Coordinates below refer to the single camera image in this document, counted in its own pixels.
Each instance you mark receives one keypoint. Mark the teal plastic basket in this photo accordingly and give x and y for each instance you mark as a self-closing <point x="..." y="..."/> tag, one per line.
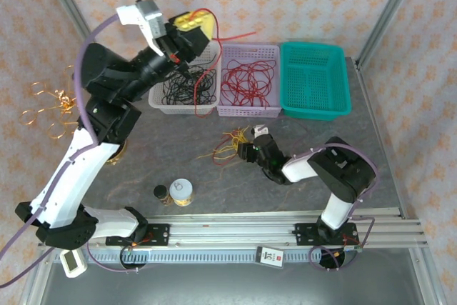
<point x="314" y="114"/>

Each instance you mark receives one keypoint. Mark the silver tin can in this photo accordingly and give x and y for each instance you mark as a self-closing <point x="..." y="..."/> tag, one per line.
<point x="181" y="192"/>

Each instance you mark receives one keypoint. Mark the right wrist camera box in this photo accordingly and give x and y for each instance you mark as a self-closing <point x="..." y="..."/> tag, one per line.
<point x="260" y="130"/>

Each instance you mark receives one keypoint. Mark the lilac plastic basket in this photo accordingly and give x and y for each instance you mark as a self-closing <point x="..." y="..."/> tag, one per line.
<point x="246" y="111"/>

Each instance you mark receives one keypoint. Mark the white label tag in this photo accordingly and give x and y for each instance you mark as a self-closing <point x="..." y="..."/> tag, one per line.
<point x="270" y="257"/>

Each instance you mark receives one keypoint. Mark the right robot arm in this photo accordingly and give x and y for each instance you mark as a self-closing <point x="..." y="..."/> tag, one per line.
<point x="335" y="208"/>

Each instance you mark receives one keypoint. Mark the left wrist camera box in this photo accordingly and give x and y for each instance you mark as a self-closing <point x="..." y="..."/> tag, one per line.
<point x="146" y="15"/>

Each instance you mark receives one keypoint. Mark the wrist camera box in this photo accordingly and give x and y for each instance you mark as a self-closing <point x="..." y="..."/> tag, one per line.
<point x="260" y="130"/>
<point x="146" y="15"/>

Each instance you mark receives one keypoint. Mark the white digital timer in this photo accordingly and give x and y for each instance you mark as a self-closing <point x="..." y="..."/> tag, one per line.
<point x="73" y="263"/>

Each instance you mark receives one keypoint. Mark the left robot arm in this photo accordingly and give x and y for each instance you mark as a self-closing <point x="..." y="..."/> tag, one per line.
<point x="71" y="176"/>

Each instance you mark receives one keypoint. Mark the aluminium mounting rail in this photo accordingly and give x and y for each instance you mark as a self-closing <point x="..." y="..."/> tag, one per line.
<point x="232" y="231"/>

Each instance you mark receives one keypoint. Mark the small dark jar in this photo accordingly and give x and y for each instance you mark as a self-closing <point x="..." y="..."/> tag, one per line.
<point x="161" y="194"/>

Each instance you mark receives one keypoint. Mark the white plastic basket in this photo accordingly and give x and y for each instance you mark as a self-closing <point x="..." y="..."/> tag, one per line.
<point x="185" y="109"/>

